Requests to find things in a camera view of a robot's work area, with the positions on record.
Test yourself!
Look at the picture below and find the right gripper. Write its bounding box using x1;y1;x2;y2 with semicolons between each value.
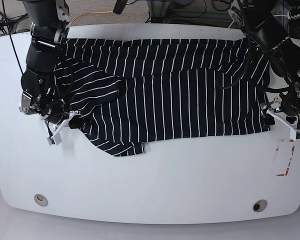
19;91;83;130

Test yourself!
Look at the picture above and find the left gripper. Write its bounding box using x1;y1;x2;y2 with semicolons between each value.
260;82;300;130

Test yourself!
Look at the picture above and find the navy white striped T-shirt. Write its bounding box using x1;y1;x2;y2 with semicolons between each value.
54;38;270;157

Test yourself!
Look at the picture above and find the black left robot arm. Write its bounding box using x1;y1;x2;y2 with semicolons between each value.
228;0;300;131

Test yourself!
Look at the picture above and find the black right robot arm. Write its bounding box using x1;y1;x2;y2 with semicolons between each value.
19;0;71;124

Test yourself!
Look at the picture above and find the red tape rectangle marking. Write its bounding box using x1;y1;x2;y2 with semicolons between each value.
272;139;296;177

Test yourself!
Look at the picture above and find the white power strip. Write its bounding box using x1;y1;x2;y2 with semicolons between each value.
287;6;300;20

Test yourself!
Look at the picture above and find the black tripod stand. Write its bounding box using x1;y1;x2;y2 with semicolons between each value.
0;11;29;35

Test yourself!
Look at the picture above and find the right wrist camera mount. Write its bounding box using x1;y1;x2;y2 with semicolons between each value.
42;110;81;146

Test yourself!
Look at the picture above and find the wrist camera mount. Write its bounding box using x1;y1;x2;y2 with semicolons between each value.
42;110;81;146
261;107;300;142

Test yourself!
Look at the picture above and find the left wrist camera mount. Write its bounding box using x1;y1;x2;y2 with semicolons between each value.
261;107;300;142

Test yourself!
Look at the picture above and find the left table cable grommet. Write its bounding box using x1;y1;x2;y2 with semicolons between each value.
34;194;49;207

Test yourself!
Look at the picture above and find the table cable grommet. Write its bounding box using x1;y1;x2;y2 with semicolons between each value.
34;194;49;207
252;199;268;213

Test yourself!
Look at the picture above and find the right table cable grommet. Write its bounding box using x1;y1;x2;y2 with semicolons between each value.
252;199;268;213

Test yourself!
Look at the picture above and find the yellow cable on floor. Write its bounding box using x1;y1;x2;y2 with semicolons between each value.
71;9;115;26

